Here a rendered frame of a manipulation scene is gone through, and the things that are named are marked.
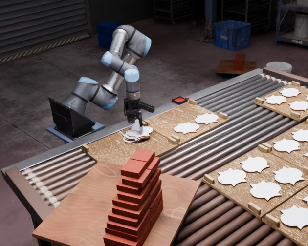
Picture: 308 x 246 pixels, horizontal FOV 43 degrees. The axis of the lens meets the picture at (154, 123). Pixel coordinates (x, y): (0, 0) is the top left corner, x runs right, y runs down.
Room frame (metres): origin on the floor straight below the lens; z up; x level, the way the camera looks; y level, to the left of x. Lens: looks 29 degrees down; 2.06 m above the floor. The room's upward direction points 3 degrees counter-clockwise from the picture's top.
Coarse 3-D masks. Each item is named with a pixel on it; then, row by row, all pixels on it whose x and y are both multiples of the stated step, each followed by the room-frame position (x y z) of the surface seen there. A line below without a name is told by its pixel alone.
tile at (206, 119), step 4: (196, 116) 2.11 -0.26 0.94; (200, 116) 2.10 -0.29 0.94; (204, 116) 2.10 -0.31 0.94; (208, 116) 2.09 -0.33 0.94; (212, 116) 2.09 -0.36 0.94; (216, 116) 2.09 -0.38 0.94; (196, 120) 2.05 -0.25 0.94; (200, 120) 2.05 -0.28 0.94; (204, 120) 2.05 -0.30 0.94; (208, 120) 2.04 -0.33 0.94; (212, 120) 2.04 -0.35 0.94; (216, 120) 2.05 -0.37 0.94
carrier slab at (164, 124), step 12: (180, 108) 2.24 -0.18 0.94; (192, 108) 2.23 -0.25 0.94; (204, 108) 2.22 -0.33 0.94; (156, 120) 2.10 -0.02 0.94; (168, 120) 2.09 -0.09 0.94; (180, 120) 2.08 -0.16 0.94; (192, 120) 2.07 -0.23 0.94; (228, 120) 2.05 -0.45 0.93; (156, 132) 1.96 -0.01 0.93; (168, 132) 1.94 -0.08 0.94; (204, 132) 1.93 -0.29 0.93; (180, 144) 1.81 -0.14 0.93
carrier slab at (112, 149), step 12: (120, 132) 1.97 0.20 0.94; (96, 144) 1.85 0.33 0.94; (108, 144) 1.85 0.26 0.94; (120, 144) 1.84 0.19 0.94; (132, 144) 1.83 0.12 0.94; (144, 144) 1.82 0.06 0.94; (156, 144) 1.82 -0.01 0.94; (168, 144) 1.81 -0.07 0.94; (96, 156) 1.73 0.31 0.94; (108, 156) 1.73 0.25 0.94; (120, 156) 1.72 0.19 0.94; (156, 156) 1.71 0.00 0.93
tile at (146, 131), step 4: (144, 128) 1.93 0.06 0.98; (148, 128) 1.93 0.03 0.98; (128, 132) 1.89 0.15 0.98; (132, 132) 1.89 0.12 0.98; (136, 132) 1.89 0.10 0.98; (144, 132) 1.89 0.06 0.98; (148, 132) 1.88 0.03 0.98; (132, 136) 1.85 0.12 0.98; (136, 136) 1.85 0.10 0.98; (140, 136) 1.85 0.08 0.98; (144, 136) 1.85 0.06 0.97; (148, 136) 1.85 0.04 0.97
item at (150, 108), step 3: (138, 102) 1.89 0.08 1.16; (141, 102) 1.92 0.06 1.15; (138, 105) 1.89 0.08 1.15; (141, 105) 1.89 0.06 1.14; (144, 105) 1.90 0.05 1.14; (147, 105) 1.91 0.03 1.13; (150, 105) 1.93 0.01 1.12; (144, 108) 1.89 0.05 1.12; (147, 108) 1.90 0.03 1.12; (150, 108) 1.90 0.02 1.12; (153, 108) 1.91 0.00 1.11; (150, 111) 1.90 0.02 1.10; (153, 111) 1.91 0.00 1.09
